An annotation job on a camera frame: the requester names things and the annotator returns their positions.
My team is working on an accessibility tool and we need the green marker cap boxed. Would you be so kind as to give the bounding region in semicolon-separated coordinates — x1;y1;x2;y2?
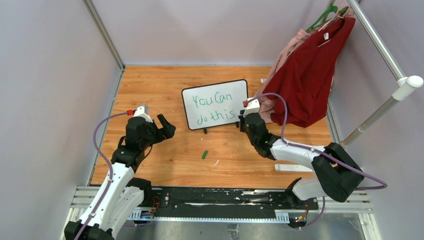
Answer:
201;150;208;160

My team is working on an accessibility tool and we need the white whiteboard black frame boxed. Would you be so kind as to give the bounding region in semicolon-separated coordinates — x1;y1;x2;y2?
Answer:
181;79;248;132

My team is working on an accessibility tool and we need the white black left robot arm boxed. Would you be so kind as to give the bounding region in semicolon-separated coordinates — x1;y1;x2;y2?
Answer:
63;111;176;240

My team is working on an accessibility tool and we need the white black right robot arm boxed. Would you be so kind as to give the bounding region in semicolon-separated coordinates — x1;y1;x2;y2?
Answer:
239;113;364;209

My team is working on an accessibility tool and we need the pink garment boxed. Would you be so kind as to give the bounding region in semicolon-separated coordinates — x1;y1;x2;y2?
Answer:
254;6;355;124

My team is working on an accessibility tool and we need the red shirt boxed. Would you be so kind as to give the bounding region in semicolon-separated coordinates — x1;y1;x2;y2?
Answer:
262;15;356;129

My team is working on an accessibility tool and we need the green clothes hanger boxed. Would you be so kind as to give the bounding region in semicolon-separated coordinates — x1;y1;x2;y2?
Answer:
305;5;348;32

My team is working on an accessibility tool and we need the metal clothes rack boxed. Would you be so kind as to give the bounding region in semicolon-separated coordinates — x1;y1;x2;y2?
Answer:
274;0;424;173

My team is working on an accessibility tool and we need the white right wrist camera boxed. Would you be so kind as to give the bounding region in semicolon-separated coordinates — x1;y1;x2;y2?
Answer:
243;97;260;117

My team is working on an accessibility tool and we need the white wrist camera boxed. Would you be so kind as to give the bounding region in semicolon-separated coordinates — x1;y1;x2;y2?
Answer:
243;97;260;117
133;104;153;123

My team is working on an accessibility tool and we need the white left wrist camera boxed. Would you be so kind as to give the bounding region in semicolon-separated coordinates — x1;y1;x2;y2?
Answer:
133;104;153;123

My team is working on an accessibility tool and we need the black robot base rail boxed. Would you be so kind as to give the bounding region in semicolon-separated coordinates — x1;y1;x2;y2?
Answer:
128;186;373;225

